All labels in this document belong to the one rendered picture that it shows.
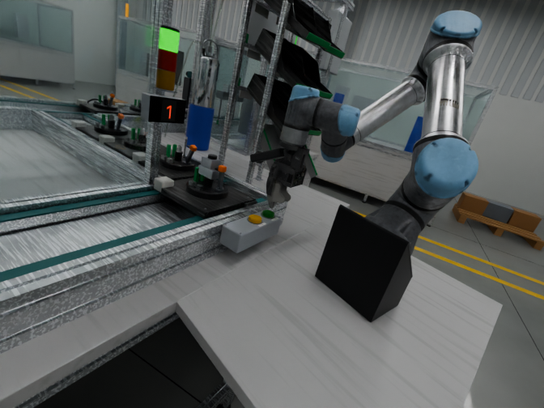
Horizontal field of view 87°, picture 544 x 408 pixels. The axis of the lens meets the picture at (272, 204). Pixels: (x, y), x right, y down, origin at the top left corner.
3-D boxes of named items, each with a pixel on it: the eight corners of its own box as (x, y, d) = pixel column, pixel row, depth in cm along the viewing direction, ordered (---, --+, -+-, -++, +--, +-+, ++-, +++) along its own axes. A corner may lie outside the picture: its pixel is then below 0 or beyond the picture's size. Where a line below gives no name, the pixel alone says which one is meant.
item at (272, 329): (498, 311, 96) (503, 304, 95) (381, 599, 33) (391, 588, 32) (331, 218, 139) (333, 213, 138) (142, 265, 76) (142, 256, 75)
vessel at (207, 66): (218, 109, 185) (227, 44, 171) (201, 108, 173) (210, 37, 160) (202, 104, 191) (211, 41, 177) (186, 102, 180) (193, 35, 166)
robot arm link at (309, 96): (320, 89, 72) (288, 82, 74) (308, 133, 76) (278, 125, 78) (325, 91, 79) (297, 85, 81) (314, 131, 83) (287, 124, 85)
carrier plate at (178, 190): (254, 203, 101) (256, 197, 100) (204, 218, 82) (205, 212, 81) (207, 180, 112) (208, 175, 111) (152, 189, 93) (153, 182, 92)
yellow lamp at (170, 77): (177, 91, 83) (179, 74, 81) (163, 89, 79) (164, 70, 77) (167, 88, 85) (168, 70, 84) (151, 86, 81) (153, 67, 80)
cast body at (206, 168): (221, 178, 95) (224, 158, 92) (211, 180, 91) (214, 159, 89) (203, 170, 99) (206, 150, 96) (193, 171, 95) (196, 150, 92)
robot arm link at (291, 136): (278, 124, 79) (292, 125, 86) (274, 140, 81) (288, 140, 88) (300, 131, 76) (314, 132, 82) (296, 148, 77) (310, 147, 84)
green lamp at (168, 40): (181, 53, 79) (183, 34, 78) (166, 49, 75) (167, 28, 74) (170, 51, 82) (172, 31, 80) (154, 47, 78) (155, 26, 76)
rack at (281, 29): (288, 191, 152) (335, 19, 123) (244, 204, 122) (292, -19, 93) (257, 177, 161) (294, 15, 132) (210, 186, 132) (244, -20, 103)
